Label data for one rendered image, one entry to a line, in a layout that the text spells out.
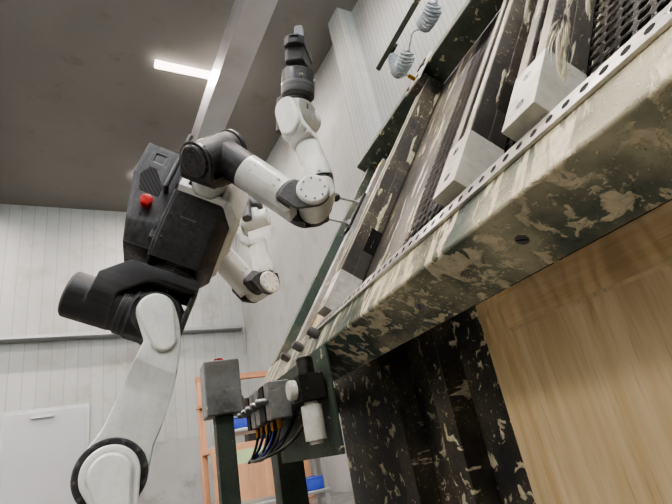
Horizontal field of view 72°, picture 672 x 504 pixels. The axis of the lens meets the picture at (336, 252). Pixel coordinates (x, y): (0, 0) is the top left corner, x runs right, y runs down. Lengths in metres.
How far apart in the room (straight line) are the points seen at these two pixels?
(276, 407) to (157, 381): 0.29
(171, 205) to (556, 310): 0.91
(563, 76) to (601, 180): 0.22
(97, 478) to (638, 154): 1.03
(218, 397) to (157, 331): 0.56
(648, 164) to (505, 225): 0.16
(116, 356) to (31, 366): 1.42
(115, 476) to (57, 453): 9.08
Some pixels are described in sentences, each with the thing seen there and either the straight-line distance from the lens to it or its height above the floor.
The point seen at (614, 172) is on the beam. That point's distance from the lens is 0.54.
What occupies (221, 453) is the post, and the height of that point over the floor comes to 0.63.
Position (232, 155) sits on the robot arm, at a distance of 1.17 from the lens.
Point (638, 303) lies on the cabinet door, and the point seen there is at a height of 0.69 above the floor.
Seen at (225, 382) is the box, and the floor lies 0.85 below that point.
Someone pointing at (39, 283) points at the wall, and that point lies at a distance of 10.97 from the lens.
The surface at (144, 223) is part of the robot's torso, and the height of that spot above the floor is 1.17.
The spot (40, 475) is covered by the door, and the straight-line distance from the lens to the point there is 10.16.
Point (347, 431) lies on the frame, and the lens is 1.73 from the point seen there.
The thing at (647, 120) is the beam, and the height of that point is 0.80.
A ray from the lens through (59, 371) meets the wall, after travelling 10.44.
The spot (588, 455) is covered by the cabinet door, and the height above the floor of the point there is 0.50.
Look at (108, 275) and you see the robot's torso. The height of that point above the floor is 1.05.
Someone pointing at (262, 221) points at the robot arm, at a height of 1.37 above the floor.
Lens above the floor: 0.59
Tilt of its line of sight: 22 degrees up
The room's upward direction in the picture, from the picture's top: 11 degrees counter-clockwise
